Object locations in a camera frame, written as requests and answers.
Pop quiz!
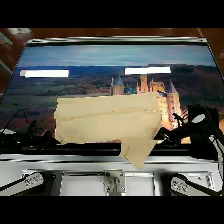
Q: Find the silver frame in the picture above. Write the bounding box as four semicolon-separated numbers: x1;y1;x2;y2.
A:
0;152;224;197

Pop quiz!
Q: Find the black cable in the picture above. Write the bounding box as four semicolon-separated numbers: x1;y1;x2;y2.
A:
0;108;38;135

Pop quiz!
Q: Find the beige shirt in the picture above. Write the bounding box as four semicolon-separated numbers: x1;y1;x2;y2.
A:
53;92;164;170

